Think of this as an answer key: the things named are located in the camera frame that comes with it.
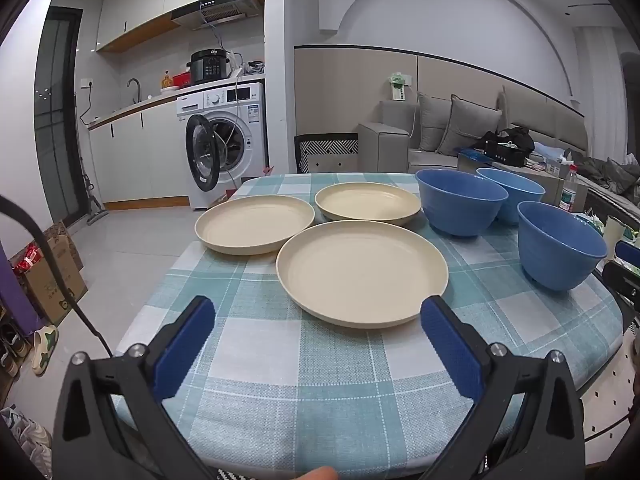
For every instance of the kitchen faucet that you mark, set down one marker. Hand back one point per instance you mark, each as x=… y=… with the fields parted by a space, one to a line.
x=136 y=87

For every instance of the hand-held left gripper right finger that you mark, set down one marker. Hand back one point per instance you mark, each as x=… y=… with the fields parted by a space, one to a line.
x=450 y=350

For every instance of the clear water bottle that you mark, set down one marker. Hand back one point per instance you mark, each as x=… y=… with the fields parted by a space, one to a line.
x=569 y=192

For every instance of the blue plastic tray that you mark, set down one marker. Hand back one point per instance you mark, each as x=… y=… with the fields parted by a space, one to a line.
x=472 y=153

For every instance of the green white wall holder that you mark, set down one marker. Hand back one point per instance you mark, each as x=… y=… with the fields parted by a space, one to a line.
x=397 y=87

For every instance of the dark glass door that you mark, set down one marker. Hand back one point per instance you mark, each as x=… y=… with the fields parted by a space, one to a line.
x=57 y=125

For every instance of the purple mat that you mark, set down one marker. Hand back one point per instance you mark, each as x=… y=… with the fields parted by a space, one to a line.
x=15 y=290

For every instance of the range hood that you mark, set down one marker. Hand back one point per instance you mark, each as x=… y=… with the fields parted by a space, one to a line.
x=225 y=10

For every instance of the black pressure cooker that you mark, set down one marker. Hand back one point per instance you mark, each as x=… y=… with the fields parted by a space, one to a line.
x=207 y=67

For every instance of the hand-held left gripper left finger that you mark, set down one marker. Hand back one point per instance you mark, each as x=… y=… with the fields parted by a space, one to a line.
x=185 y=345

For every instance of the dark blanket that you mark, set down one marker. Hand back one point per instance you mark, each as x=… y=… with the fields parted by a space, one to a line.
x=615 y=172

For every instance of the yellow toy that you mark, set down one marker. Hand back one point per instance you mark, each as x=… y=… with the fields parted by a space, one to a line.
x=166 y=81

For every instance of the blue bowl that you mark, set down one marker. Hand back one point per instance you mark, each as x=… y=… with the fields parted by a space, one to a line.
x=520 y=200
x=560 y=255
x=460 y=210

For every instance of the cream green slipper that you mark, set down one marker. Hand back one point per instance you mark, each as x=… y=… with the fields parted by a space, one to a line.
x=45 y=350

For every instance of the white washing machine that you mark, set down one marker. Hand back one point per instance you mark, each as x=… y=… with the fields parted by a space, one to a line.
x=235 y=110

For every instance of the light blue towel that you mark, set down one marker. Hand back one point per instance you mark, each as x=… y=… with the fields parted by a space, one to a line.
x=547 y=151

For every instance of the white wall cabinet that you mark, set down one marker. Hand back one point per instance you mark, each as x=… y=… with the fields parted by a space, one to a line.
x=140 y=5

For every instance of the grey sofa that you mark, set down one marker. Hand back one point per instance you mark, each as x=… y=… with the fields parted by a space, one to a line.
x=385 y=145

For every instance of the stick vacuum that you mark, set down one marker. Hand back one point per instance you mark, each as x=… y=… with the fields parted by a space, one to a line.
x=95 y=210

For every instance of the black box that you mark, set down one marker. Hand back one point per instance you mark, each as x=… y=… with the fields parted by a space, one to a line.
x=505 y=155

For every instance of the wall socket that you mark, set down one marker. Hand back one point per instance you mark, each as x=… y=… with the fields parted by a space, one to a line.
x=86 y=83

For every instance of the white kitchen base cabinet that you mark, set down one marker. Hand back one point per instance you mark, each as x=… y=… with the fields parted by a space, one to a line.
x=135 y=160

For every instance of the teal checkered tablecloth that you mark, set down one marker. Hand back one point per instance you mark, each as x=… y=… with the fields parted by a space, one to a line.
x=300 y=385

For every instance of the cream cup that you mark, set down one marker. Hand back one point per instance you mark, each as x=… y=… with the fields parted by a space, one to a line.
x=614 y=232

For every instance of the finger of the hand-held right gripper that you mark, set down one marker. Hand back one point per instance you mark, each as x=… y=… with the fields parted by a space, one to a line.
x=622 y=284
x=629 y=251

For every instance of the brown cardboard box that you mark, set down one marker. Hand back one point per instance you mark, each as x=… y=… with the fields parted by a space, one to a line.
x=55 y=280

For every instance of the red container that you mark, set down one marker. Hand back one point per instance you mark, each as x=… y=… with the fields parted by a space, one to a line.
x=182 y=79

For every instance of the black white patterned chair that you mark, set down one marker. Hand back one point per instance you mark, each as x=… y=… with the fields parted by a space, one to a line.
x=327 y=147

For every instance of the person's left hand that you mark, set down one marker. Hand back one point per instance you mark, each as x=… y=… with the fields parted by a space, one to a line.
x=317 y=474

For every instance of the cream plate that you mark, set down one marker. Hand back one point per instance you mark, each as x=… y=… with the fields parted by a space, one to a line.
x=250 y=225
x=362 y=270
x=367 y=202

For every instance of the black clothing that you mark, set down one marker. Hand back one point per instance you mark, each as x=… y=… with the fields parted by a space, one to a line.
x=510 y=136

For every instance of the red packet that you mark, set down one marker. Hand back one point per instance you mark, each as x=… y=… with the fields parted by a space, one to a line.
x=27 y=257

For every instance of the grey pillow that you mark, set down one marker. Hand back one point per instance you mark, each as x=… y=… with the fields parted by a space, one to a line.
x=470 y=125
x=431 y=122

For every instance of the grey sneaker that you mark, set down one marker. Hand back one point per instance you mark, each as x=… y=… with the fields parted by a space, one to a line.
x=27 y=440

